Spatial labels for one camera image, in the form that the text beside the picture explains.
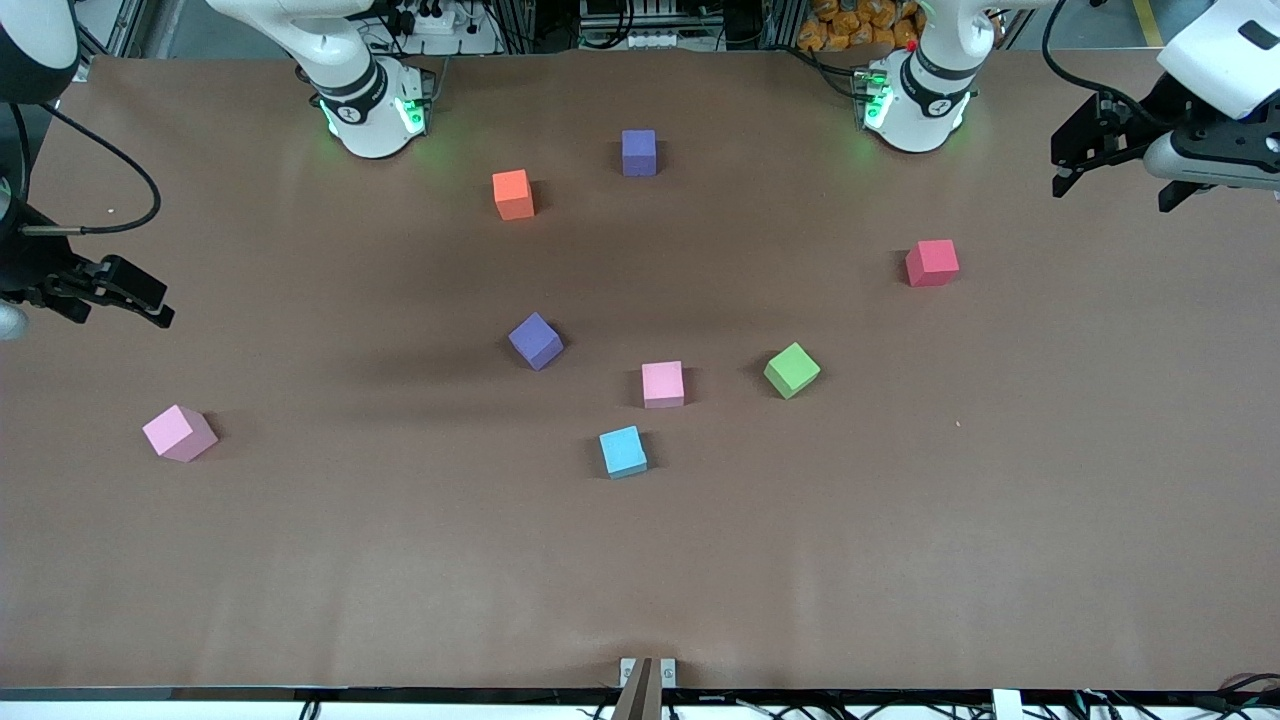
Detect pink foam cube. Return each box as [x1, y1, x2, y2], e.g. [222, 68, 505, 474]
[641, 361, 686, 409]
[142, 404, 219, 463]

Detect light purple foam cube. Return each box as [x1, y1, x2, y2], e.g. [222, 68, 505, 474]
[507, 312, 565, 372]

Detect green foam cube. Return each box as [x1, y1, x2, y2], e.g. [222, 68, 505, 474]
[763, 342, 822, 400]

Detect red foam cube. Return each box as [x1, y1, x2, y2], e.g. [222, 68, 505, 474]
[905, 239, 961, 288]

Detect brown paper table cover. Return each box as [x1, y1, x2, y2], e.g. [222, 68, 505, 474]
[0, 50, 1280, 691]

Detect orange snack bag pile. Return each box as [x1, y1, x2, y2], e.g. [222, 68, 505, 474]
[797, 0, 926, 53]

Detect orange foam cube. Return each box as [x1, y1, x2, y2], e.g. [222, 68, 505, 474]
[492, 168, 536, 221]

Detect white power strip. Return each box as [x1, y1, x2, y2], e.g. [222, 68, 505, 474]
[385, 0, 463, 37]

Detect blue foam cube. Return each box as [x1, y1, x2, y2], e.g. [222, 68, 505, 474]
[599, 425, 649, 480]

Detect metal equipment rack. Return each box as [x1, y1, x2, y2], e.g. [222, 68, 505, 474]
[578, 0, 723, 51]

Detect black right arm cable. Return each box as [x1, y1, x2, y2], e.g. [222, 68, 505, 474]
[8, 98, 163, 236]

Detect aluminium frame post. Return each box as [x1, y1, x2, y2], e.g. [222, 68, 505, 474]
[75, 0, 151, 59]

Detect tangled floor cables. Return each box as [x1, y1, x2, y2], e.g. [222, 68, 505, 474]
[1065, 675, 1280, 720]

